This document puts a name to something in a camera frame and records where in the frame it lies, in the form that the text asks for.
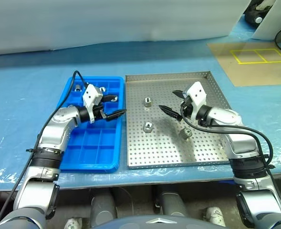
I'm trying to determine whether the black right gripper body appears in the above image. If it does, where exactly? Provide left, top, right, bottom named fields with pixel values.
left=180, top=95, right=194, bottom=122

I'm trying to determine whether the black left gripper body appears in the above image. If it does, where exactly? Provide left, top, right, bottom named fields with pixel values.
left=93, top=95, right=107, bottom=120

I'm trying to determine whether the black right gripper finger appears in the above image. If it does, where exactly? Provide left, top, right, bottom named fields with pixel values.
left=172, top=90, right=187, bottom=99
left=158, top=105, right=183, bottom=121

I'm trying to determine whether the metal nut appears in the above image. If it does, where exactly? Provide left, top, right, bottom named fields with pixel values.
left=143, top=121, right=154, bottom=133
left=142, top=96, right=153, bottom=108

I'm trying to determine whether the blue compartment tray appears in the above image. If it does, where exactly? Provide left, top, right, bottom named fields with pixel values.
left=55, top=76, right=125, bottom=174

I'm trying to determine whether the perforated metal tray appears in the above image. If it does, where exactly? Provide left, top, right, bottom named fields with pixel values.
left=125, top=70, right=233, bottom=170

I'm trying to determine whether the tan flat mat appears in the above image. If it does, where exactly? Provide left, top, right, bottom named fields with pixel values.
left=207, top=41, right=281, bottom=87

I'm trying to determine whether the white foam backdrop sheet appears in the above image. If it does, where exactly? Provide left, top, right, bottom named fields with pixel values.
left=0, top=0, right=252, bottom=57

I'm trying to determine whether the grey rounded leg cylinder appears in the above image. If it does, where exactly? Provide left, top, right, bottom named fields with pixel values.
left=90, top=192, right=118, bottom=228
left=157, top=190, right=191, bottom=218

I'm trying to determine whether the black device with white spot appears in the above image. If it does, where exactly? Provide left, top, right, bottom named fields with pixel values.
left=244, top=2, right=266, bottom=24

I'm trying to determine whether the white foot with dark spots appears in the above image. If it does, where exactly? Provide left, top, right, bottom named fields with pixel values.
left=64, top=217, right=83, bottom=229
left=205, top=206, right=227, bottom=228

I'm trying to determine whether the grey torso with silver emblem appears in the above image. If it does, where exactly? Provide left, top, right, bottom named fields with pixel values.
left=90, top=214, right=229, bottom=229

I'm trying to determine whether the white upright panel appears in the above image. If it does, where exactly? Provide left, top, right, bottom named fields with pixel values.
left=250, top=0, right=281, bottom=40

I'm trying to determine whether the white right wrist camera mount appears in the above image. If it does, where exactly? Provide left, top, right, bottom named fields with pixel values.
left=184, top=81, right=208, bottom=120

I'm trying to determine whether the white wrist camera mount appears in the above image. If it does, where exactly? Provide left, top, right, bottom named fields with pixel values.
left=184, top=81, right=208, bottom=120
left=82, top=83, right=104, bottom=124

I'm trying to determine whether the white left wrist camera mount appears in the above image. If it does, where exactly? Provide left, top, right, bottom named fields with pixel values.
left=82, top=83, right=104, bottom=124

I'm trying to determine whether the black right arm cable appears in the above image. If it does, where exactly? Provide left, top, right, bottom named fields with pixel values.
left=179, top=106, right=281, bottom=215

